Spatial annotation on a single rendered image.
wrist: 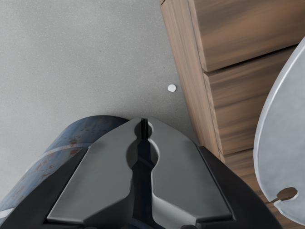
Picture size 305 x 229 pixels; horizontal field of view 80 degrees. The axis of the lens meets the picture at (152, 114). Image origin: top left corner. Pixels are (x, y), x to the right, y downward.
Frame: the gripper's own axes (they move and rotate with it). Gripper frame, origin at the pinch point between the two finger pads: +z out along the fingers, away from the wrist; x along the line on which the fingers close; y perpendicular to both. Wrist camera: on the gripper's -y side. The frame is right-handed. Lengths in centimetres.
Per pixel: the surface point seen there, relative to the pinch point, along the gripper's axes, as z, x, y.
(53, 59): 39.0, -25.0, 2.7
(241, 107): 4.0, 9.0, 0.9
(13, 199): 9.7, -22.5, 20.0
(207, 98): 6.3, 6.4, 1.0
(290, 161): 1.2, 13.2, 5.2
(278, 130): 1.2, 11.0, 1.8
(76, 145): 22.6, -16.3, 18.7
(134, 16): 39.0, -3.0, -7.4
